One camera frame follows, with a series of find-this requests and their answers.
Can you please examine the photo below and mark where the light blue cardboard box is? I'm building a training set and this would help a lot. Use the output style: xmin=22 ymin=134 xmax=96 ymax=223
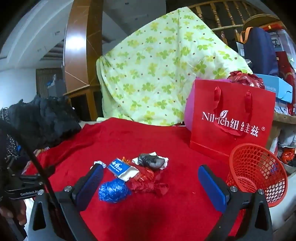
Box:
xmin=254 ymin=73 xmax=294 ymax=103

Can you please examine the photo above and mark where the red plastic mesh basket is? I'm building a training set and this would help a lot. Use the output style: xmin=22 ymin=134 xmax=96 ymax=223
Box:
xmin=225 ymin=143 xmax=288 ymax=208

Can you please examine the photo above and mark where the navy blue bag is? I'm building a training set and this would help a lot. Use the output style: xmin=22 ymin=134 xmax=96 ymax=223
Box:
xmin=239 ymin=27 xmax=279 ymax=76

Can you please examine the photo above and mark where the white tissue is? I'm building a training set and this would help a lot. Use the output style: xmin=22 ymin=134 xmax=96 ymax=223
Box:
xmin=132 ymin=152 xmax=169 ymax=171

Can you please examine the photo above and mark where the metal bowl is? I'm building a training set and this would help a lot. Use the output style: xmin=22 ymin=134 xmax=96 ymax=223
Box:
xmin=279 ymin=148 xmax=296 ymax=175

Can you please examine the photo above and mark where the crumpled red plastic bag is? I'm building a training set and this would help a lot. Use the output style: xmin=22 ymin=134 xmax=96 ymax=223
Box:
xmin=227 ymin=71 xmax=265 ymax=90

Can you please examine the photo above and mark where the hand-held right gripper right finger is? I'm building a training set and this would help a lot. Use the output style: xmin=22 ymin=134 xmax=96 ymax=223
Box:
xmin=198 ymin=164 xmax=273 ymax=241

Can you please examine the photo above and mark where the wooden pillar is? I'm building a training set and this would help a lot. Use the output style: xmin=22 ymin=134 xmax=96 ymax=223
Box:
xmin=63 ymin=0 xmax=104 ymax=121

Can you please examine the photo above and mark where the blue foil ball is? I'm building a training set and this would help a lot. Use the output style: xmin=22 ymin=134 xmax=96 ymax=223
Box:
xmin=98 ymin=179 xmax=132 ymax=204

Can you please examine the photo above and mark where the dark wooden cabinet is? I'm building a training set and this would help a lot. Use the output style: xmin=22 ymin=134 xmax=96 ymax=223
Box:
xmin=36 ymin=68 xmax=67 ymax=100

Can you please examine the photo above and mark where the red velvet cloth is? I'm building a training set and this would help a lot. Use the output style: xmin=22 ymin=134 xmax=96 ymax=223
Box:
xmin=23 ymin=117 xmax=245 ymax=241

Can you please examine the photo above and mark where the black white spotted cloth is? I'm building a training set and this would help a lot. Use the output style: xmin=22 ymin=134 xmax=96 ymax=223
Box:
xmin=0 ymin=108 xmax=23 ymax=163

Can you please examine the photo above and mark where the wooden stair railing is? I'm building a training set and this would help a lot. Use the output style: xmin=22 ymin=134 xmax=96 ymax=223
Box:
xmin=187 ymin=0 xmax=278 ymax=44

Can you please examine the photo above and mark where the round wooden board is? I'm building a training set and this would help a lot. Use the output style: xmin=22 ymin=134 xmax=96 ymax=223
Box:
xmin=243 ymin=16 xmax=281 ymax=29

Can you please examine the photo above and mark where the white paper wrapper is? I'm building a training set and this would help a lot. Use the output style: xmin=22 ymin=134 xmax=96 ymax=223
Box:
xmin=90 ymin=160 xmax=107 ymax=169

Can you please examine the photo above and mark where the black clothes pile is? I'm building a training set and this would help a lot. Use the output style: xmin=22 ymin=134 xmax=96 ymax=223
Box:
xmin=7 ymin=95 xmax=81 ymax=149

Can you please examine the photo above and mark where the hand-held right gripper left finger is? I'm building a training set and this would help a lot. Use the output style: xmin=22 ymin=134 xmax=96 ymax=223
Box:
xmin=28 ymin=163 xmax=104 ymax=241

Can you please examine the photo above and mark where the red paper gift bag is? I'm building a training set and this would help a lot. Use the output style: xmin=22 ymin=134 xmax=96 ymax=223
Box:
xmin=190 ymin=79 xmax=277 ymax=163

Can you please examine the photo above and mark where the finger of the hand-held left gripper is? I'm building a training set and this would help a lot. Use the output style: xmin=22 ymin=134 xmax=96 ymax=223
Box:
xmin=35 ymin=165 xmax=56 ymax=181

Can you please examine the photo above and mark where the red foil wrapper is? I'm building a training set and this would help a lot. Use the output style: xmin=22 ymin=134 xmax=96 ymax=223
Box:
xmin=126 ymin=167 xmax=170 ymax=197

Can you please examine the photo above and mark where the person's left hand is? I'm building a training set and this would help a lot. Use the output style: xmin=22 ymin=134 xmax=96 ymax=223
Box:
xmin=0 ymin=199 xmax=27 ymax=232

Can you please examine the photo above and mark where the grey wrapper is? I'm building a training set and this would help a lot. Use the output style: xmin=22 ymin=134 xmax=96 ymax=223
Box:
xmin=137 ymin=153 xmax=166 ymax=171

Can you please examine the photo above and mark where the wooden shelf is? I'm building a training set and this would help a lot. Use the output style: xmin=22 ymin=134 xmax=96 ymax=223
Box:
xmin=270 ymin=112 xmax=296 ymax=153

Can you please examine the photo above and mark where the green clover print quilt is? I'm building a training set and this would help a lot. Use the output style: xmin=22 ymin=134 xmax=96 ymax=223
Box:
xmin=96 ymin=7 xmax=253 ymax=127

